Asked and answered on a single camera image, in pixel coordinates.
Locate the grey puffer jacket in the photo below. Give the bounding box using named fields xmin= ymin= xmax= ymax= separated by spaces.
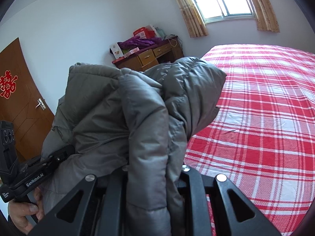
xmin=41 ymin=57 xmax=226 ymax=235

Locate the person left hand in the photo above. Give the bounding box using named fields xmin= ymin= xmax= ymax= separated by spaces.
xmin=8 ymin=187 xmax=45 ymax=235

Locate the wooden door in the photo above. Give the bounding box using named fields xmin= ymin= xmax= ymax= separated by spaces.
xmin=0 ymin=39 xmax=54 ymax=161

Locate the red paper door decoration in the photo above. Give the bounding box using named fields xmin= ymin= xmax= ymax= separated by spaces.
xmin=0 ymin=70 xmax=18 ymax=100

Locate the red plaid bed sheet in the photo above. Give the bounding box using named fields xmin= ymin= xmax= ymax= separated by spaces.
xmin=185 ymin=44 xmax=314 ymax=235

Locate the wooden desk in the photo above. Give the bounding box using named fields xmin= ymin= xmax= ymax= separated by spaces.
xmin=112 ymin=36 xmax=184 ymax=71

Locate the white box on desk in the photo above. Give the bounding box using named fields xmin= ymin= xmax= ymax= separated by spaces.
xmin=109 ymin=43 xmax=124 ymax=59

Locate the purple cloth on desk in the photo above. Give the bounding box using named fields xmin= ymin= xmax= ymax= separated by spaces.
xmin=118 ymin=36 xmax=162 ymax=50

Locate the red gift bag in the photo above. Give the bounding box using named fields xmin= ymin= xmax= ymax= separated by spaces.
xmin=133 ymin=27 xmax=155 ymax=39

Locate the left beige curtain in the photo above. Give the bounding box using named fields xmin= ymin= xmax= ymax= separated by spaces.
xmin=176 ymin=0 xmax=208 ymax=38

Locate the beige curtain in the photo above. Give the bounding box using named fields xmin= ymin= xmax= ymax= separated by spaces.
xmin=251 ymin=0 xmax=280 ymax=33
xmin=176 ymin=0 xmax=208 ymax=38

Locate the right beige curtain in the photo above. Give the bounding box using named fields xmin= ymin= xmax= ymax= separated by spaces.
xmin=251 ymin=0 xmax=280 ymax=33

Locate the metal door handle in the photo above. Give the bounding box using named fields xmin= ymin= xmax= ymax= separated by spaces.
xmin=35 ymin=98 xmax=46 ymax=111

